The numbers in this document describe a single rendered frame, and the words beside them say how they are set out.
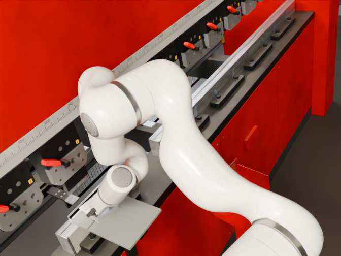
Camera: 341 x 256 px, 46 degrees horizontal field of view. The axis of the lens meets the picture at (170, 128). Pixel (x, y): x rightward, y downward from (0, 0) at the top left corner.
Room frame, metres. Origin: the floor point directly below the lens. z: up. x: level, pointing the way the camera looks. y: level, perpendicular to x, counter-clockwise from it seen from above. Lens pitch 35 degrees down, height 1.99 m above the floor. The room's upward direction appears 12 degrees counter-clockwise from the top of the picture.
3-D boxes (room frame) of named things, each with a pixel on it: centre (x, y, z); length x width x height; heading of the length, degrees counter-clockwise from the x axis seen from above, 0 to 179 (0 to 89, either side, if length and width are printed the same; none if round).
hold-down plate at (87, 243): (1.07, 0.29, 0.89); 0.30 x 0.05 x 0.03; 139
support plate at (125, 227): (0.99, 0.25, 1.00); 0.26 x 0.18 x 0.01; 49
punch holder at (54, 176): (1.06, 0.37, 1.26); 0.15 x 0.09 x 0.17; 139
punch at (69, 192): (1.08, 0.36, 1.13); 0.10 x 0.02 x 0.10; 139
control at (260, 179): (1.20, -0.23, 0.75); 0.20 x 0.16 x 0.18; 132
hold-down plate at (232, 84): (1.81, -0.34, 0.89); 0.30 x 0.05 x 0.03; 139
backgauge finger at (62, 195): (1.18, 0.49, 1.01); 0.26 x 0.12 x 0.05; 49
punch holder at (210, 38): (1.82, -0.28, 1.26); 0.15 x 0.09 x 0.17; 139
